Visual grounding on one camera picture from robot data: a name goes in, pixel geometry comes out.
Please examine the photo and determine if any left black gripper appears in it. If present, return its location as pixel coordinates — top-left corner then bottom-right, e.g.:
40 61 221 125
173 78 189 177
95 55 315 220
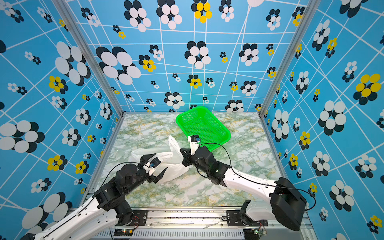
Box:
125 153 168 196

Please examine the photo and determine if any white plastic bag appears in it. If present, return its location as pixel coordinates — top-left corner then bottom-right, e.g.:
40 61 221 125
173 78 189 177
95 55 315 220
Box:
129 136 191 184

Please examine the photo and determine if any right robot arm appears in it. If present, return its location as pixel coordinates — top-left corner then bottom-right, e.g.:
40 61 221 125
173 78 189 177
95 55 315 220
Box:
180 146 307 231

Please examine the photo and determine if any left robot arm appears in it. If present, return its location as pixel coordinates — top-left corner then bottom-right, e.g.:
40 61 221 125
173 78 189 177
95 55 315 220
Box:
22 154 166 240

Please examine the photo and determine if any green plastic basket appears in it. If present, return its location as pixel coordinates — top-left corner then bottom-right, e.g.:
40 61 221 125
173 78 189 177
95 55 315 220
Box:
176 107 232 152

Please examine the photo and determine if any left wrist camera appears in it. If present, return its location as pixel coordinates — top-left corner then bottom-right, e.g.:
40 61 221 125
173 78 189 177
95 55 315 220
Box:
143 157 161 176

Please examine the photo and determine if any left black camera cable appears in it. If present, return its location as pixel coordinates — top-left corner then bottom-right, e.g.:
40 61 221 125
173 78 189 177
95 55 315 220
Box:
100 161 142 188

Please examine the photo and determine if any black camera cable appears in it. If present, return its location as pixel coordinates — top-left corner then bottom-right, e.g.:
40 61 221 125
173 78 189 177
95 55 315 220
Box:
194 142 316 212
100 161 142 188

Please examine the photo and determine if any right black camera cable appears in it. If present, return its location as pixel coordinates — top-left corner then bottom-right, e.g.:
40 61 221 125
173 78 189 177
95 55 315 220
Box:
194 142 316 212

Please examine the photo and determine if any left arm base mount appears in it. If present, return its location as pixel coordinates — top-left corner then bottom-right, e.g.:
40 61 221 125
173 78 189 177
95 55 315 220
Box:
117 209 149 227

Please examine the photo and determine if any aluminium front rail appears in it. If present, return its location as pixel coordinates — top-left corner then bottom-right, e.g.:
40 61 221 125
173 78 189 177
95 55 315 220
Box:
85 207 317 240

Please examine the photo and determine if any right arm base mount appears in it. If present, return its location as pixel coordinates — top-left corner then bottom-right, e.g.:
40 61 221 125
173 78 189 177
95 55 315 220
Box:
222 210 269 228

